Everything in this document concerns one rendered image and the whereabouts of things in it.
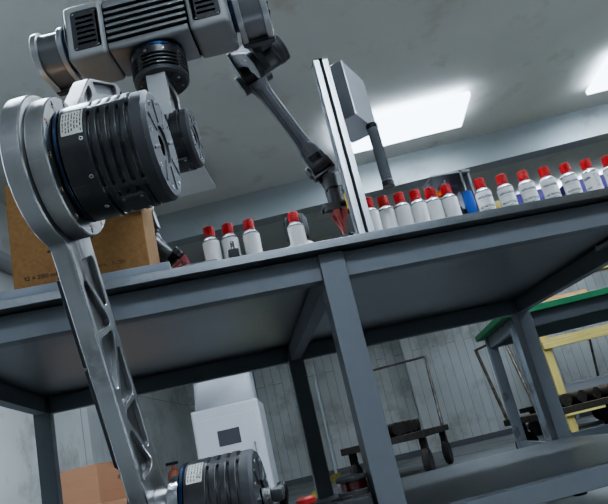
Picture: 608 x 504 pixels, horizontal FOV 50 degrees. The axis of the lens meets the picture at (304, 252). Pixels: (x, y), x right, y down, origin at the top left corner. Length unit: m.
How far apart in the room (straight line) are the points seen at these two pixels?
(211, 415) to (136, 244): 4.52
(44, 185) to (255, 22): 0.86
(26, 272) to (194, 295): 0.38
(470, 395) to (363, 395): 9.12
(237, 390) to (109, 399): 4.99
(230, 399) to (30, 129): 5.17
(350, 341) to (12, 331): 0.73
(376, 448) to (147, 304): 0.58
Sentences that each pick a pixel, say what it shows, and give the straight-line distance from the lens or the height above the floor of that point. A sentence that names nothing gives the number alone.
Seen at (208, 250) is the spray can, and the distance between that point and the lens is 1.93.
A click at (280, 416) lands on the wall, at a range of 10.50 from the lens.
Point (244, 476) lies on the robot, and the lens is 1.10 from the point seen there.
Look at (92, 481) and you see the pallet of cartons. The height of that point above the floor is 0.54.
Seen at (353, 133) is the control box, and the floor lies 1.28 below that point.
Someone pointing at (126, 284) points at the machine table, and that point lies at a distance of 1.46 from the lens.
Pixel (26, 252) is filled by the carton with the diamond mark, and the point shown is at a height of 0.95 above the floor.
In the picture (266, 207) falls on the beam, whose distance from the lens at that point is 6.76.
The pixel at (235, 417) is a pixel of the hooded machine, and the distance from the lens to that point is 5.94.
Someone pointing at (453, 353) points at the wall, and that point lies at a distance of 10.57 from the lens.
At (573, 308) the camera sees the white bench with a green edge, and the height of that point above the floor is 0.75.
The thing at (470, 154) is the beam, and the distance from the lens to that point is 6.96.
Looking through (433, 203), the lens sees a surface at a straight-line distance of 2.07.
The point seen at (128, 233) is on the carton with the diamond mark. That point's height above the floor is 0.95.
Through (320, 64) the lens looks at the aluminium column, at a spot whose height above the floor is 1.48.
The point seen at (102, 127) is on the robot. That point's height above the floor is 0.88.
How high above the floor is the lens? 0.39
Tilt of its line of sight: 17 degrees up
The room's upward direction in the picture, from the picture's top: 13 degrees counter-clockwise
